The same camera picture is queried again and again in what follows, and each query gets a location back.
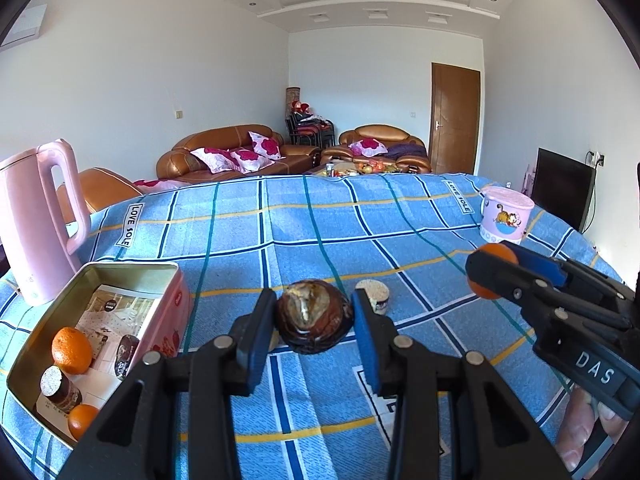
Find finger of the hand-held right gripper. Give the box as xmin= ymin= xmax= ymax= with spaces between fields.
xmin=465 ymin=249 xmax=632 ymax=342
xmin=500 ymin=240 xmax=640 ymax=322

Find pink electric kettle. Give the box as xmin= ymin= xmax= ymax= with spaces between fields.
xmin=0 ymin=138 xmax=90 ymax=307

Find printed leaflet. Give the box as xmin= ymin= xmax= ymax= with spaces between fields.
xmin=35 ymin=284 xmax=168 ymax=418

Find brown leather armchair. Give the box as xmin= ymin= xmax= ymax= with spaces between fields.
xmin=320 ymin=124 xmax=432 ymax=175

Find large orange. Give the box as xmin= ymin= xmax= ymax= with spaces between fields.
xmin=51 ymin=326 xmax=94 ymax=376

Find brown leather chair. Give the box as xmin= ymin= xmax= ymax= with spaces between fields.
xmin=56 ymin=167 xmax=143 ymax=215

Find cluttered coffee table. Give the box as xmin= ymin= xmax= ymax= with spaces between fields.
xmin=302 ymin=157 xmax=421 ymax=178

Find brown leather sofa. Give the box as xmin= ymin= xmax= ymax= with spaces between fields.
xmin=156 ymin=124 xmax=323 ymax=181

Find stacked black red chairs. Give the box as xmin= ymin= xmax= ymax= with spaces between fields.
xmin=285 ymin=110 xmax=335 ymax=148

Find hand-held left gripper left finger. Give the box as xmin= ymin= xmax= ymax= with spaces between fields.
xmin=59 ymin=287 xmax=277 ymax=480

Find pink tin box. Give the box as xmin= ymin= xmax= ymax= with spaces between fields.
xmin=6 ymin=261 xmax=193 ymax=448

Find white-topped cup pastry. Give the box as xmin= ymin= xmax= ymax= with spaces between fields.
xmin=355 ymin=279 xmax=391 ymax=316

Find brown wooden door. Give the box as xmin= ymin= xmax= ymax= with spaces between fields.
xmin=431 ymin=62 xmax=482 ymax=176

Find blue plaid tablecloth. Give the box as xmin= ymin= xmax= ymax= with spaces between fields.
xmin=0 ymin=172 xmax=626 ymax=480

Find chocolate cake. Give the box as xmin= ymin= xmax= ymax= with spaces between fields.
xmin=39 ymin=365 xmax=83 ymax=415

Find small orange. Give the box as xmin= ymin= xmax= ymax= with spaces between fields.
xmin=467 ymin=242 xmax=521 ymax=301
xmin=67 ymin=403 xmax=101 ymax=441

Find person's right hand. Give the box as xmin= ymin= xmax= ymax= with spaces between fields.
xmin=555 ymin=387 xmax=628 ymax=478

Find white red flower pillow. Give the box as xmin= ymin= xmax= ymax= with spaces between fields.
xmin=348 ymin=138 xmax=388 ymax=157
xmin=248 ymin=131 xmax=283 ymax=161
xmin=190 ymin=147 xmax=236 ymax=173
xmin=229 ymin=149 xmax=275 ymax=172

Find small pink cartoon bucket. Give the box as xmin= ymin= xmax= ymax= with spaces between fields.
xmin=480 ymin=186 xmax=536 ymax=246

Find black television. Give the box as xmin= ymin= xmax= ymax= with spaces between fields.
xmin=530 ymin=147 xmax=596 ymax=233

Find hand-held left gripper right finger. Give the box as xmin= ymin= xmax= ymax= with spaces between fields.
xmin=351 ymin=287 xmax=571 ymax=480

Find white wall air conditioner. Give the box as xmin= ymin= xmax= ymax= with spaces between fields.
xmin=0 ymin=4 xmax=48 ymax=50

